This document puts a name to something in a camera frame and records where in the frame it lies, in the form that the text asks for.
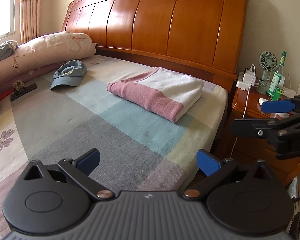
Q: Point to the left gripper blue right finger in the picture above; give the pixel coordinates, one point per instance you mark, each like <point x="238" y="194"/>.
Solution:
<point x="217" y="171"/>

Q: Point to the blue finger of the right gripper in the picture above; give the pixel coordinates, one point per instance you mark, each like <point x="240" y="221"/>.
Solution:
<point x="251" y="128"/>
<point x="280" y="106"/>

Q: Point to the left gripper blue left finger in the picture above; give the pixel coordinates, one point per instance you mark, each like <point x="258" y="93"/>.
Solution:
<point x="78" y="171"/>

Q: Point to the pink and white sweater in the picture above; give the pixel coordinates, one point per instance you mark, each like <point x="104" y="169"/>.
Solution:
<point x="164" y="92"/>

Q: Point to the green glass bottle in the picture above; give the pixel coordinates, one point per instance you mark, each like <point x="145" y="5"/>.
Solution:
<point x="278" y="75"/>

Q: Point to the wooden nightstand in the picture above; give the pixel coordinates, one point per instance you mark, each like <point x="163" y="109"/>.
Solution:
<point x="248" y="150"/>

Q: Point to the white charger plug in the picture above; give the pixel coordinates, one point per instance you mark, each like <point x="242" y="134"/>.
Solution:
<point x="247" y="79"/>

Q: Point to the small green desk fan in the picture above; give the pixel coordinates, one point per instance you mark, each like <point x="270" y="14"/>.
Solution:
<point x="268" y="63"/>

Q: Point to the blue baseball cap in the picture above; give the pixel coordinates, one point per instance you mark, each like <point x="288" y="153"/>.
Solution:
<point x="69" y="74"/>

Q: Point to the black phone with flower holder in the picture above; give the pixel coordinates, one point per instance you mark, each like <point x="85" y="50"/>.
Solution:
<point x="19" y="89"/>

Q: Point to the wooden headboard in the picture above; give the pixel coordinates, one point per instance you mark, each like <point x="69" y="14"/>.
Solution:
<point x="202" y="38"/>

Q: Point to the red object under quilt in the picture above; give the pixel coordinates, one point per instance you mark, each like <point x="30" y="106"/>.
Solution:
<point x="5" y="94"/>

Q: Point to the pink floral folded quilt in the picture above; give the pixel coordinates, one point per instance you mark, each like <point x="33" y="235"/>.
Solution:
<point x="45" y="51"/>

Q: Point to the folded grey-green cloth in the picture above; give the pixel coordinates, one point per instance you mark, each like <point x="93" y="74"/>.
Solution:
<point x="7" y="48"/>

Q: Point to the pink floral curtain right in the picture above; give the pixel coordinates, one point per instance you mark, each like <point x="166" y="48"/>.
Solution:
<point x="29" y="19"/>

